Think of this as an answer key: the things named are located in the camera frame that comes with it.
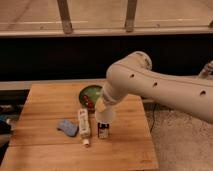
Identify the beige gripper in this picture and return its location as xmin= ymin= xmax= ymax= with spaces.
xmin=95 ymin=90 xmax=127 ymax=112

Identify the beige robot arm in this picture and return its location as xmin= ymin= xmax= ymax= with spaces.
xmin=95 ymin=51 xmax=213 ymax=124

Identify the black and white eraser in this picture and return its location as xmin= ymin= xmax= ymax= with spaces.
xmin=98 ymin=123 xmax=109 ymax=139

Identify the green bowl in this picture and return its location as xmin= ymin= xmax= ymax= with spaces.
xmin=79 ymin=85 xmax=102 ymax=111

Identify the white tube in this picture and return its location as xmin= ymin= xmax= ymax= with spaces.
xmin=78 ymin=108 xmax=91 ymax=147

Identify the blue sponge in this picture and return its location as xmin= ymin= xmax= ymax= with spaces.
xmin=57 ymin=120 xmax=78 ymax=137

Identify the black cable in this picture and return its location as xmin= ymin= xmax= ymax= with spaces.
xmin=148 ymin=103 xmax=159 ymax=134

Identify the metal rail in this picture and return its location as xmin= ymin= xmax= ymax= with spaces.
xmin=0 ymin=75 xmax=213 ymax=92

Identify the left metal post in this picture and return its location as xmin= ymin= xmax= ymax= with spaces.
xmin=57 ymin=0 xmax=73 ymax=34

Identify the metal post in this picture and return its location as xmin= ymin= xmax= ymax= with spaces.
xmin=124 ymin=0 xmax=137 ymax=32
xmin=57 ymin=0 xmax=73 ymax=34

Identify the right metal post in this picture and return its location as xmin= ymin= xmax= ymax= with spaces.
xmin=124 ymin=0 xmax=137 ymax=32

